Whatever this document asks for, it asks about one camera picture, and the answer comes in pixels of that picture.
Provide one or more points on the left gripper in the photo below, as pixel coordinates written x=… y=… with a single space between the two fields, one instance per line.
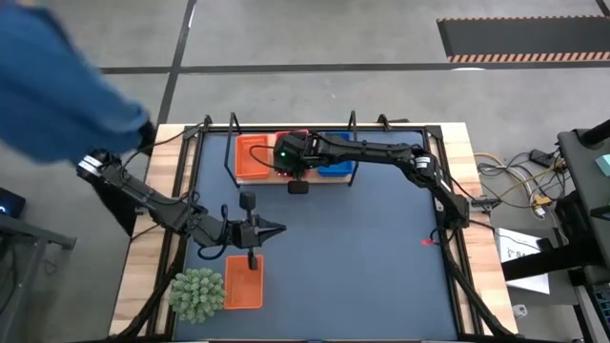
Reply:
x=245 y=231

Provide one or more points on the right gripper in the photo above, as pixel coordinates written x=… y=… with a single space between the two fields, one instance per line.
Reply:
x=295 y=157

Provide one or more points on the red plastic basket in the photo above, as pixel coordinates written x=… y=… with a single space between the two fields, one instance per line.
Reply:
x=288 y=133

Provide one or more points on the blue plastic basket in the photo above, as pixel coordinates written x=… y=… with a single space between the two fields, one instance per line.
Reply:
x=336 y=169

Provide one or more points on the orange plastic basket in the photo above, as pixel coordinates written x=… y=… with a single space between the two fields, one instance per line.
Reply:
x=243 y=290
x=243 y=167

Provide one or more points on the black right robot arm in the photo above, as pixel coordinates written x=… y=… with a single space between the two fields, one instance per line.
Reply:
x=381 y=152

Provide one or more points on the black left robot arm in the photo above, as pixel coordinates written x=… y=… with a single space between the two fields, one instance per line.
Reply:
x=143 y=195

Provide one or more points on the grey-blue table mat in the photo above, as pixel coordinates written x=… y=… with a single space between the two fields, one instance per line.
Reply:
x=357 y=267

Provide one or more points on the green artificial plant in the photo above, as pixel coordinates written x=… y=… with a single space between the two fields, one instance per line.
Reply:
x=196 y=295

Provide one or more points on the person's hand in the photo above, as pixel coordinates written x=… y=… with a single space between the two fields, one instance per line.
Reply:
x=147 y=135

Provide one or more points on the white paper sheet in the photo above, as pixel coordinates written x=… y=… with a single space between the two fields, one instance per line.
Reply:
x=512 y=243

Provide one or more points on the grey side table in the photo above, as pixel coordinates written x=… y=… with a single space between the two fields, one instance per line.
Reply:
x=28 y=233

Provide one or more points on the black power adapter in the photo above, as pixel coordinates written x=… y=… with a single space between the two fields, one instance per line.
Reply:
x=541 y=158

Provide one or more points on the person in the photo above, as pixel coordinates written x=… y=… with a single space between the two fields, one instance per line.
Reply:
x=57 y=86

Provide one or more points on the black hazard-striped floor mat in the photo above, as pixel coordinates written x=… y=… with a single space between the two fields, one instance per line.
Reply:
x=524 y=38

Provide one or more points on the dark monitor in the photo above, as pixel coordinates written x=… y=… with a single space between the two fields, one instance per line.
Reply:
x=10 y=204

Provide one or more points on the small white object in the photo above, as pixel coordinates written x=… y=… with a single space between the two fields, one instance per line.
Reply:
x=519 y=311

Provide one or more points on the black equipment stand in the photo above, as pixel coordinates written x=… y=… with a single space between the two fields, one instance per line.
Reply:
x=581 y=190

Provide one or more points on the teal sticky note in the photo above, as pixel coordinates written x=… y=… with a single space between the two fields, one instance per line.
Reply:
x=603 y=165

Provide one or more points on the black metal rig frame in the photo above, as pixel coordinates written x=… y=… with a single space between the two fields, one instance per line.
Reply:
x=405 y=127

